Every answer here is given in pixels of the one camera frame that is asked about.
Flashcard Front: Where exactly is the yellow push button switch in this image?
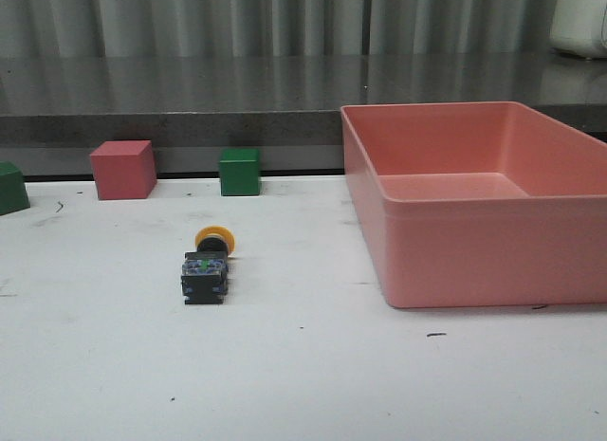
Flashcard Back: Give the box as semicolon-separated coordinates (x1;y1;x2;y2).
180;226;235;305

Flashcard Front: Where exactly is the green cube block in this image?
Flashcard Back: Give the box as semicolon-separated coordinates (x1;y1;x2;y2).
219;148;261;196

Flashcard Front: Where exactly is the pink plastic bin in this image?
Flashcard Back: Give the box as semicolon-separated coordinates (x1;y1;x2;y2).
341;101;606;308

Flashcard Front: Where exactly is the pink cube block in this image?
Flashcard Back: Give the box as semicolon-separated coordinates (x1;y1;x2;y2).
90;140;156;200

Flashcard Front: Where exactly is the dark grey counter shelf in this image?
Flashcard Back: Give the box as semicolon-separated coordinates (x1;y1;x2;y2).
1;52;606;180

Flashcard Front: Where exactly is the green block at left edge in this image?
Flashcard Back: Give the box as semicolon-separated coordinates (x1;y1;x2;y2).
0;161;30;215

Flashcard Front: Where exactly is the white appliance in background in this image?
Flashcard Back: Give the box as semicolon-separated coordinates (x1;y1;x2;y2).
549;0;606;59

